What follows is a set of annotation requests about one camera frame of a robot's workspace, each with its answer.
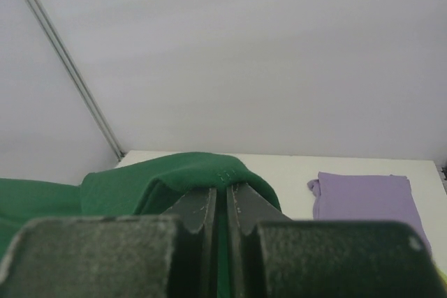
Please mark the folded purple t shirt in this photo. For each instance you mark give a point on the folded purple t shirt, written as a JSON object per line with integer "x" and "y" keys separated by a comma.
{"x": 372, "y": 218}

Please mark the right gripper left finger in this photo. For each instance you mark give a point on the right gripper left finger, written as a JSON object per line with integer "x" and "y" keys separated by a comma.
{"x": 194, "y": 267}

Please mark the lime green plastic basket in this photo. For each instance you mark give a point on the lime green plastic basket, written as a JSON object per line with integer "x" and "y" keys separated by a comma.
{"x": 443, "y": 278}

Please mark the green polo shirt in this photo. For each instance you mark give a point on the green polo shirt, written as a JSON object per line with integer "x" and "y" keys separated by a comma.
{"x": 148, "y": 187}

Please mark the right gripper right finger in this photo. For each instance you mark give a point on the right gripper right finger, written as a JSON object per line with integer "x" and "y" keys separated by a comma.
{"x": 245, "y": 209}

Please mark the left aluminium frame post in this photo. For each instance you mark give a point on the left aluminium frame post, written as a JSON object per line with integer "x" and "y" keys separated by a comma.
{"x": 49, "y": 29}

